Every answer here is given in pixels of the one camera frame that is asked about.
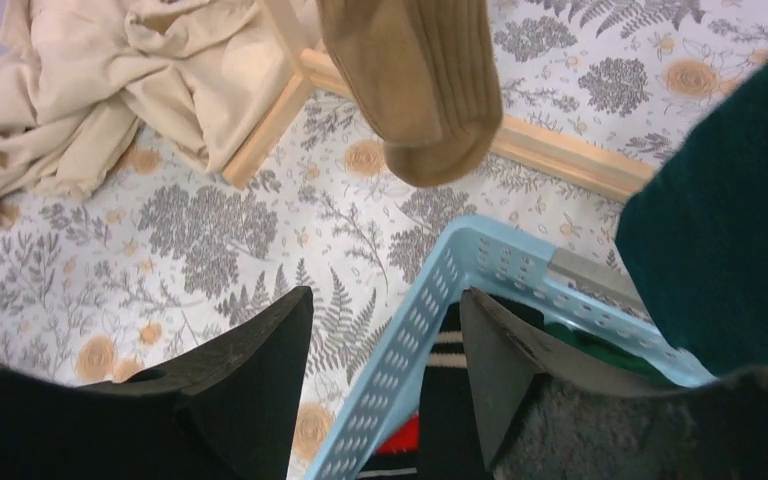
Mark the plain red sock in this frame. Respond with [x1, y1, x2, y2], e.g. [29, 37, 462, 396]
[376, 414, 419, 455]

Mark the light blue plastic basket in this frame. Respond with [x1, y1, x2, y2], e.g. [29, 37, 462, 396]
[304, 215, 714, 479]

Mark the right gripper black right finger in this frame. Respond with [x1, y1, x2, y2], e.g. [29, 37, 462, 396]
[460, 288, 768, 479]

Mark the wooden drying rack frame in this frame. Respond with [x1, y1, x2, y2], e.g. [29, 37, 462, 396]
[223, 1, 655, 202]

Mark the dark teal sock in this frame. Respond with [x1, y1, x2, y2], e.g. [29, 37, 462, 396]
[615, 62, 768, 375]

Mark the black sock with beige stripes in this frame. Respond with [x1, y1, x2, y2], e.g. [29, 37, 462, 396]
[357, 304, 544, 480]

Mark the beige crumpled cloth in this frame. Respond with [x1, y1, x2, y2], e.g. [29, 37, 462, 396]
[0, 1, 291, 227]

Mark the tan brown sock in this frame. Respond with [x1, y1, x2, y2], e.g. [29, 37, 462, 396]
[317, 0, 504, 188]

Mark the dark green sock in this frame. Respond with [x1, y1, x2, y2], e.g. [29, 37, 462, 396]
[543, 323, 673, 386]

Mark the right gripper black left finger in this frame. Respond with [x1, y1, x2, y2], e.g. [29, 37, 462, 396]
[0, 286, 313, 479]

